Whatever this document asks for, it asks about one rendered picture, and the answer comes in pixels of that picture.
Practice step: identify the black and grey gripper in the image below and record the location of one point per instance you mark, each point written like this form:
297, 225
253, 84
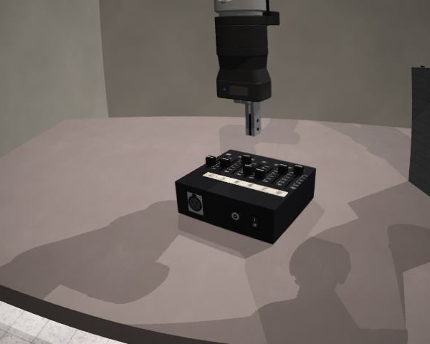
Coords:
242, 49

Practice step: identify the black lighting desk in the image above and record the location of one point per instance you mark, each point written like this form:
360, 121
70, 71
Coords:
252, 195

